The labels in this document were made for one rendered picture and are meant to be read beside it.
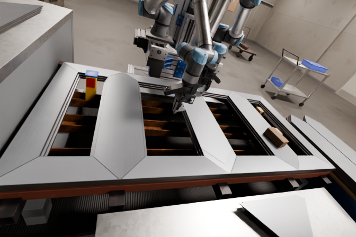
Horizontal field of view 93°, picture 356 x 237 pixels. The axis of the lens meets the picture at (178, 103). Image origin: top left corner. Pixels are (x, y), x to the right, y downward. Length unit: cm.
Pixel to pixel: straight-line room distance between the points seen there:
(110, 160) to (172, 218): 30
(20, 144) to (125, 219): 41
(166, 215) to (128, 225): 13
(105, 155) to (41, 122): 27
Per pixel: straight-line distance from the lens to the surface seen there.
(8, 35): 96
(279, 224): 91
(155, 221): 71
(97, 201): 93
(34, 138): 76
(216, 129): 97
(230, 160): 86
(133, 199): 94
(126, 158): 68
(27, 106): 92
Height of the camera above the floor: 140
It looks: 33 degrees down
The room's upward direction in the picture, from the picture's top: 22 degrees clockwise
